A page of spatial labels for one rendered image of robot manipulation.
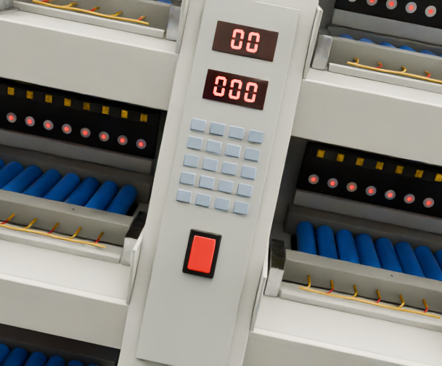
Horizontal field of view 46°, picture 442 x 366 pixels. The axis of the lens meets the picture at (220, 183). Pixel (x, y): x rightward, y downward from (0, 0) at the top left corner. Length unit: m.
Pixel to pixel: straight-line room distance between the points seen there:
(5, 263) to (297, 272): 0.24
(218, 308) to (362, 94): 0.19
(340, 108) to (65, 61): 0.21
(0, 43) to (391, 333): 0.39
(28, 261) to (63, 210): 0.06
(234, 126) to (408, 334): 0.22
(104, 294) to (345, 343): 0.19
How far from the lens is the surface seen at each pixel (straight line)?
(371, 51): 0.48
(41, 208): 0.49
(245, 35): 0.40
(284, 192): 0.60
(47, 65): 0.44
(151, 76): 0.41
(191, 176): 0.39
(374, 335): 0.45
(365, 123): 0.41
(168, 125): 0.40
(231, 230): 0.39
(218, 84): 0.39
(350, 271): 0.48
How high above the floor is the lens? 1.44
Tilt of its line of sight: 3 degrees down
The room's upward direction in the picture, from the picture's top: 12 degrees clockwise
